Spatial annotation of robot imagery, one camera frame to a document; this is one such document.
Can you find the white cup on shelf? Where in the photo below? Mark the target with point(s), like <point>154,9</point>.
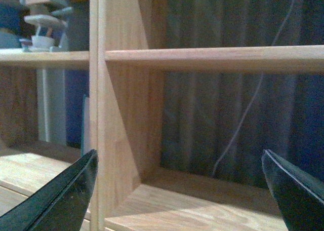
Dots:
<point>42,42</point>

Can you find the dark grey curtain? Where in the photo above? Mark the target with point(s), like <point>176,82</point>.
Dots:
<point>227,114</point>

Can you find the teal hardcover thick book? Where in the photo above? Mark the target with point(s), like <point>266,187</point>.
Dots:
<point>85,145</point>

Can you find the white vertical pole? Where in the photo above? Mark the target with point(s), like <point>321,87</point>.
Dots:
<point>51,105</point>

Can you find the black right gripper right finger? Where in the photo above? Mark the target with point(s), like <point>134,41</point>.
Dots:
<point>298,194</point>

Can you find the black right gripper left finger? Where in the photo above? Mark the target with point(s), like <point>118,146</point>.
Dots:
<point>61,204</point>

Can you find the right wooden shelf unit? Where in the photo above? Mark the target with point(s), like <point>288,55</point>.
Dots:
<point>177,139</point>

